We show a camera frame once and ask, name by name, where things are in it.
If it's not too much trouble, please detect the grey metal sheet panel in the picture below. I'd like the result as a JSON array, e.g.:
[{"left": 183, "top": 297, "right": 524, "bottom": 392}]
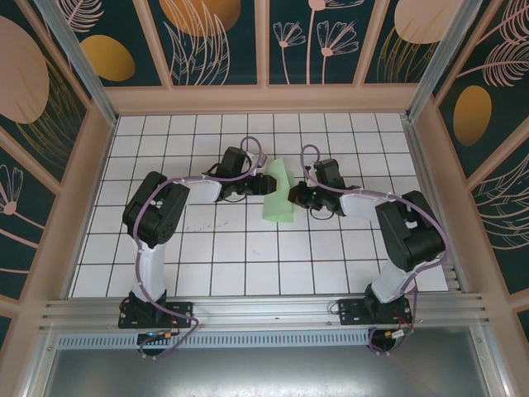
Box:
[{"left": 39, "top": 330, "right": 497, "bottom": 397}]

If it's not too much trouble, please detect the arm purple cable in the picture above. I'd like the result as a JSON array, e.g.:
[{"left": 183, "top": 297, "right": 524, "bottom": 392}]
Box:
[
  {"left": 134, "top": 136, "right": 266, "bottom": 361},
  {"left": 299, "top": 143, "right": 451, "bottom": 357}
]

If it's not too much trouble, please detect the aluminium mounting rail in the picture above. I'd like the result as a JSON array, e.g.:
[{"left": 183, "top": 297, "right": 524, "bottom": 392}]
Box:
[{"left": 39, "top": 292, "right": 491, "bottom": 332}]

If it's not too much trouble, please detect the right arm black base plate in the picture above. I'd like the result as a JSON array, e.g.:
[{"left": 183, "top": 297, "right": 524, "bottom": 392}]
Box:
[{"left": 337, "top": 298, "right": 412, "bottom": 328}]

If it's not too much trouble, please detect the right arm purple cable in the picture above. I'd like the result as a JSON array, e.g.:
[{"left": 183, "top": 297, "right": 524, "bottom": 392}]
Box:
[{"left": 299, "top": 143, "right": 451, "bottom": 357}]

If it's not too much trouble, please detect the aluminium frame post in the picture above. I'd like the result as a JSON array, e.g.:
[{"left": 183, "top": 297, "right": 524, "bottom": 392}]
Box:
[
  {"left": 32, "top": 0, "right": 119, "bottom": 127},
  {"left": 407, "top": 0, "right": 483, "bottom": 121}
]

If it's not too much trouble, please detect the green paper sheet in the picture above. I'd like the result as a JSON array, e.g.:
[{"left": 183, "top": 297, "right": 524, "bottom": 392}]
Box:
[{"left": 262, "top": 158, "right": 297, "bottom": 224}]

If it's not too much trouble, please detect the aluminium side rail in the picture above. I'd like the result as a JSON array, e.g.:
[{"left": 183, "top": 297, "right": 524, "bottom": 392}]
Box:
[{"left": 403, "top": 117, "right": 468, "bottom": 294}]

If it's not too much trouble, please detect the grey slotted cable duct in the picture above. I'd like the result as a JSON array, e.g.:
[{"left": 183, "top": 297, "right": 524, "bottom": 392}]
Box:
[{"left": 55, "top": 328, "right": 375, "bottom": 351}]

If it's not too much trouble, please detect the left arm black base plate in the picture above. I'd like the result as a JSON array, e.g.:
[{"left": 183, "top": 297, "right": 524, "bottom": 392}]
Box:
[{"left": 118, "top": 300, "right": 194, "bottom": 330}]

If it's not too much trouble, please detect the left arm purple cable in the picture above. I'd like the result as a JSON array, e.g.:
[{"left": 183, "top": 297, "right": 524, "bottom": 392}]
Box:
[{"left": 134, "top": 136, "right": 266, "bottom": 361}]

